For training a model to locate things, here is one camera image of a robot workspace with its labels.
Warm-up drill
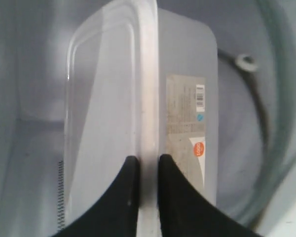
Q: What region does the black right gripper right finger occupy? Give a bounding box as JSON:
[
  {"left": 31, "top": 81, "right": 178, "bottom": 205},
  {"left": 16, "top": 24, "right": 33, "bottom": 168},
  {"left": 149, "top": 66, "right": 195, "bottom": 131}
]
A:
[{"left": 158, "top": 154, "right": 240, "bottom": 237}]

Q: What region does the glass turntable plate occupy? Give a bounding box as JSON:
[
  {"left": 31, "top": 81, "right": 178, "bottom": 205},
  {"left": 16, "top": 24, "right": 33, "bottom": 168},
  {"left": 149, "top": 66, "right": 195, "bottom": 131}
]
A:
[{"left": 212, "top": 0, "right": 296, "bottom": 223}]

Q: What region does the white Midea microwave oven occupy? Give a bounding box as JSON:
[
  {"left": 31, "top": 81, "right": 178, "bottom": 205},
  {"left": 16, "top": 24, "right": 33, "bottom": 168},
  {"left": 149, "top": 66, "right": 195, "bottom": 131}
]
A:
[{"left": 0, "top": 0, "right": 296, "bottom": 237}]

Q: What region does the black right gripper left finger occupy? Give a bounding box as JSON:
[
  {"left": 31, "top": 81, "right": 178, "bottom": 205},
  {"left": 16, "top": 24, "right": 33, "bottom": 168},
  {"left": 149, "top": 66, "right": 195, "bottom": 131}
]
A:
[{"left": 55, "top": 156, "right": 140, "bottom": 237}]

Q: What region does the clear plastic lidded container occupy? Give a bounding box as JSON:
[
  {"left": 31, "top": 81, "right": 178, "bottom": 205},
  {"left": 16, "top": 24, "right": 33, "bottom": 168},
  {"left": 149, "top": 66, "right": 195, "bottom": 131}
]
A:
[{"left": 63, "top": 0, "right": 219, "bottom": 237}]

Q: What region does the black turntable roller ring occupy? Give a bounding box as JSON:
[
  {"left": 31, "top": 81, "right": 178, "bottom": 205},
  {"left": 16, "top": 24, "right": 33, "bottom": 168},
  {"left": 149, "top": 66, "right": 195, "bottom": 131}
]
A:
[{"left": 217, "top": 48, "right": 274, "bottom": 149}]

